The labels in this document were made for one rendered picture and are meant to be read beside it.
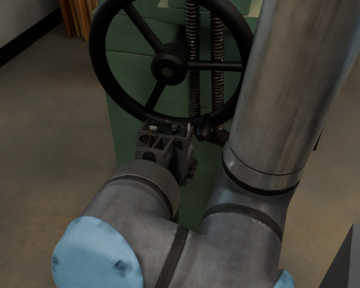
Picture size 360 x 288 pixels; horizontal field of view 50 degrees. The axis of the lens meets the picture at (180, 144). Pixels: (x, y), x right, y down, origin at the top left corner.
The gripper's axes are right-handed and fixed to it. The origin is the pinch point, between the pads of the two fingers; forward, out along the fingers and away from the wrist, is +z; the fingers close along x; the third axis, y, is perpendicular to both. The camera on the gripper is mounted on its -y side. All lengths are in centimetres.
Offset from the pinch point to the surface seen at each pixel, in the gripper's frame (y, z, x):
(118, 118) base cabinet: -8.6, 28.7, 22.3
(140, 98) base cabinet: -1.4, 26.1, 15.8
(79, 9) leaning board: 4, 152, 94
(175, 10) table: 21.3, 7.7, 4.2
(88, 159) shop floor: -47, 73, 52
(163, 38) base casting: 14.3, 20.3, 9.4
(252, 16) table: 21.6, 7.7, -8.9
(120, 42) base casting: 12.4, 21.1, 19.1
